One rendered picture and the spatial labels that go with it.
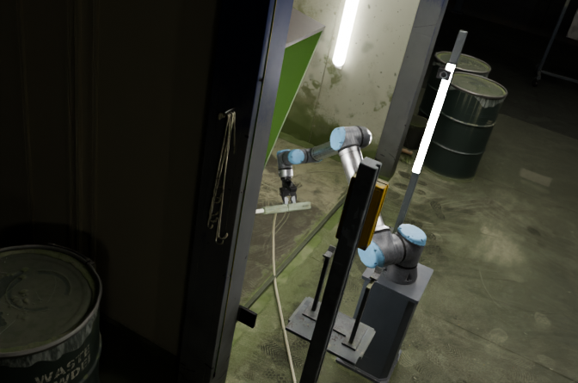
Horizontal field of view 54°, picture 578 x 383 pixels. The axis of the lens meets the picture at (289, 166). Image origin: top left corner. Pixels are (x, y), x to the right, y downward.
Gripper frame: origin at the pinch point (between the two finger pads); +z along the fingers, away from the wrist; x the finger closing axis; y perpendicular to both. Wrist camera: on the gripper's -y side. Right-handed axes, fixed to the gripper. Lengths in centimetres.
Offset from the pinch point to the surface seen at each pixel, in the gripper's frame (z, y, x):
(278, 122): -54, -3, 4
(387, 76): -98, 76, -129
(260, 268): 37.7, 27.2, 15.0
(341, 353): 54, -126, 34
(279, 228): 16, 61, -14
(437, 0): -145, 23, -147
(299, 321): 42, -110, 45
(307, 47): -91, -38, -5
